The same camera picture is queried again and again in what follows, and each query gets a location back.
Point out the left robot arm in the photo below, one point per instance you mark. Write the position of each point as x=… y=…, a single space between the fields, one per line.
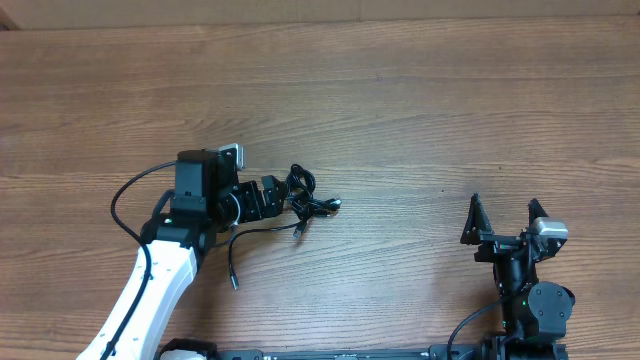
x=207 y=199

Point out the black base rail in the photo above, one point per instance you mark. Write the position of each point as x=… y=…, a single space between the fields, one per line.
x=345 y=354

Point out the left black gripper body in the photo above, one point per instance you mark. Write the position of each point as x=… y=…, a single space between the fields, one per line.
x=250 y=206

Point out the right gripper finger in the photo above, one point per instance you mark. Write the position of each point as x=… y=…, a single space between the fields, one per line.
x=535 y=211
x=477 y=225

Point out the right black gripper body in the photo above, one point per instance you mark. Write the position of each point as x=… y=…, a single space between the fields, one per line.
x=497 y=244

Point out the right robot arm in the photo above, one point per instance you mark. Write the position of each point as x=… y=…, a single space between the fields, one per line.
x=534 y=312

